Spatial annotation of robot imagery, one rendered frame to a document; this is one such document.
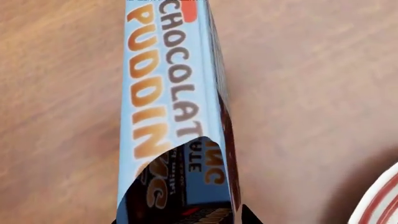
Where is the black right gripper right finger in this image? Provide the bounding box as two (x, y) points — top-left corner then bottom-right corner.
(238, 203), (264, 224)

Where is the blue chocolate pudding box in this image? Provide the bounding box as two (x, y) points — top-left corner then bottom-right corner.
(114, 0), (242, 224)

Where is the white plate with red stripes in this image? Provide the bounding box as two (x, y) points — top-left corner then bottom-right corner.
(347, 161), (398, 224)

